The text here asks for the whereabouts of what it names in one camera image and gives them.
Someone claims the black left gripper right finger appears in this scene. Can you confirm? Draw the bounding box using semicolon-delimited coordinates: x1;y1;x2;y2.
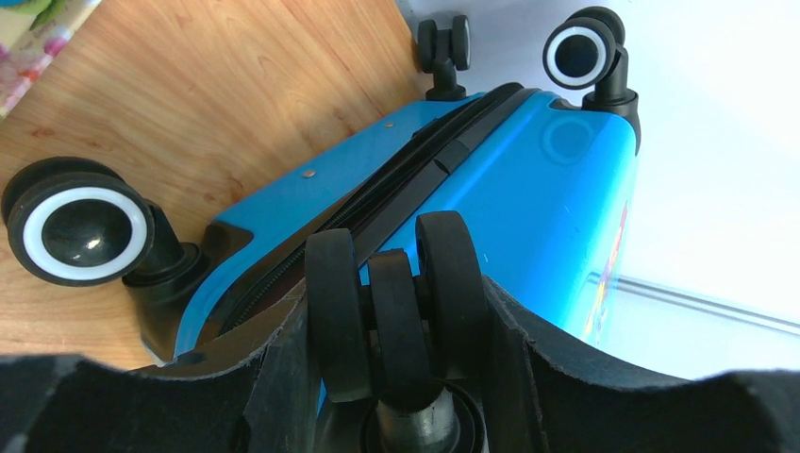
481;278;799;452

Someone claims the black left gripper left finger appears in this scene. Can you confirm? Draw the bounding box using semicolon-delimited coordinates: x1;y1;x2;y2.
1;285;320;452

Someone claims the blue fish-print suitcase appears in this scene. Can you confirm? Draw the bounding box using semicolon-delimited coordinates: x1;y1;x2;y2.
1;7;641;452

